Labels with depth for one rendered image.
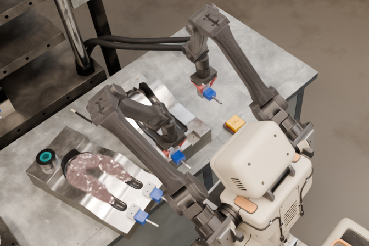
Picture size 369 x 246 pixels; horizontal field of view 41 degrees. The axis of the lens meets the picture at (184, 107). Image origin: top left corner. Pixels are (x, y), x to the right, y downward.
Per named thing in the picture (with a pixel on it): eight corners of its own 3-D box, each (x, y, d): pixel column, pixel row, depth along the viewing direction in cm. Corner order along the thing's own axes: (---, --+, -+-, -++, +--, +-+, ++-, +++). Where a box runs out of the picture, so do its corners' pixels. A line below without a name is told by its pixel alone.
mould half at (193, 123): (211, 140, 215) (210, 122, 204) (166, 177, 206) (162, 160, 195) (141, 80, 241) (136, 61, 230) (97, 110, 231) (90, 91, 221)
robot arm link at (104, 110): (78, 116, 136) (104, 93, 134) (85, 100, 149) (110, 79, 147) (184, 221, 148) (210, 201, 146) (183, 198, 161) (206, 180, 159)
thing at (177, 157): (195, 168, 199) (194, 161, 195) (186, 176, 198) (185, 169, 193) (174, 149, 206) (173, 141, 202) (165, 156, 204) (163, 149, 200)
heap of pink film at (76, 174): (135, 174, 201) (132, 164, 195) (109, 209, 192) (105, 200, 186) (86, 149, 211) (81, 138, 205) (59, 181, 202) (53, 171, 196)
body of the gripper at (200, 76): (189, 79, 208) (187, 67, 203) (207, 66, 212) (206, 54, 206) (200, 87, 205) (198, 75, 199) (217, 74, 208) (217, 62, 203)
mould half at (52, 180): (166, 187, 203) (162, 173, 194) (129, 240, 190) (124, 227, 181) (72, 140, 222) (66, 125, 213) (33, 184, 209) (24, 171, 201)
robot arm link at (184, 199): (192, 224, 147) (206, 213, 146) (169, 199, 146) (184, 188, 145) (194, 212, 156) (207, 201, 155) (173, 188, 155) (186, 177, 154)
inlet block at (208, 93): (225, 104, 213) (225, 96, 209) (217, 110, 211) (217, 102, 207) (205, 88, 220) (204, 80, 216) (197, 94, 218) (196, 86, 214)
